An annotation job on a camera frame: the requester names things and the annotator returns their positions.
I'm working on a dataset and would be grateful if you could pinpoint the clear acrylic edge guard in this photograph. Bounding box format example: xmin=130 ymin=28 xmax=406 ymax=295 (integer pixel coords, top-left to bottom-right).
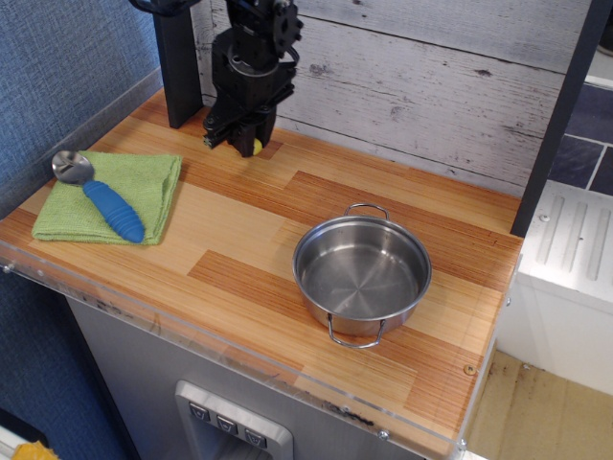
xmin=1 ymin=232 xmax=520 ymax=459

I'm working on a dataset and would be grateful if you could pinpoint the stainless steel pot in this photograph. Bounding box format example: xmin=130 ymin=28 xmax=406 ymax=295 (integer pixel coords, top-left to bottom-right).
xmin=292 ymin=203 xmax=432 ymax=349

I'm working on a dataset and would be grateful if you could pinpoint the white toy sink unit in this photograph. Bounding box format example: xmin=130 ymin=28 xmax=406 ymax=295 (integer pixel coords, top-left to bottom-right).
xmin=497 ymin=181 xmax=612 ymax=394

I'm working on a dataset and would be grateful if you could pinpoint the green folded cloth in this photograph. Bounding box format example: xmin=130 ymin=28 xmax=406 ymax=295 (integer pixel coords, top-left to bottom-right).
xmin=32 ymin=150 xmax=182 ymax=245

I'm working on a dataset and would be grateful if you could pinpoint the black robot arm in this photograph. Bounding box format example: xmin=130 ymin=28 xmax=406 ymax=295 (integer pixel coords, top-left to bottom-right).
xmin=203 ymin=1 xmax=304 ymax=157

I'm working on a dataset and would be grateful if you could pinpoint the silver dispenser button panel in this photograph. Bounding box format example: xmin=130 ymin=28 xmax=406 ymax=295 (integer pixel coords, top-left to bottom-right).
xmin=174 ymin=380 xmax=294 ymax=460

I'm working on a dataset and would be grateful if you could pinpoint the silver toy fridge cabinet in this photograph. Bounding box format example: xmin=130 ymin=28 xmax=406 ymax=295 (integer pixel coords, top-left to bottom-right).
xmin=63 ymin=292 xmax=432 ymax=460

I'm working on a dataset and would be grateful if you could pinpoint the black left frame post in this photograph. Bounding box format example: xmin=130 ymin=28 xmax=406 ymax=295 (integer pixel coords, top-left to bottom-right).
xmin=153 ymin=9 xmax=203 ymax=128

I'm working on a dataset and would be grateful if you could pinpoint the yellow ridged stick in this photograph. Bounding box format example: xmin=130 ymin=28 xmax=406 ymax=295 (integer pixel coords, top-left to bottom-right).
xmin=253 ymin=139 xmax=263 ymax=156

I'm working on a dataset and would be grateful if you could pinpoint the blue handled metal scoop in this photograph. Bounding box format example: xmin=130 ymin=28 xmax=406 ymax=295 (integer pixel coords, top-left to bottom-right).
xmin=52 ymin=150 xmax=145 ymax=243

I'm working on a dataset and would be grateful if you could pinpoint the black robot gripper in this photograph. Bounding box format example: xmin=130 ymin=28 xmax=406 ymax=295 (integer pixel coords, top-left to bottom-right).
xmin=203 ymin=30 xmax=296 ymax=157

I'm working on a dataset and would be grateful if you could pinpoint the black braided cable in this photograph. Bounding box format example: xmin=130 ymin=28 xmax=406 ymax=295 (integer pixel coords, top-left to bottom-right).
xmin=127 ymin=0 xmax=202 ymax=17

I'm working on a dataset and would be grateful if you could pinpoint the black frame post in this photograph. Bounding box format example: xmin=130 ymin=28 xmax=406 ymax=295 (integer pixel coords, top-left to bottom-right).
xmin=511 ymin=0 xmax=612 ymax=238
xmin=153 ymin=9 xmax=203 ymax=128

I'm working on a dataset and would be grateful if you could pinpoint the yellow black object corner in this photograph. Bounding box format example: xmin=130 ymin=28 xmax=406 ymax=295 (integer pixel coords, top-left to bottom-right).
xmin=1 ymin=427 xmax=59 ymax=460

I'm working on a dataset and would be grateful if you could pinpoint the black right frame post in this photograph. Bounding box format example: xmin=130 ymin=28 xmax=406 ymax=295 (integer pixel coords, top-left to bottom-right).
xmin=511 ymin=0 xmax=612 ymax=238

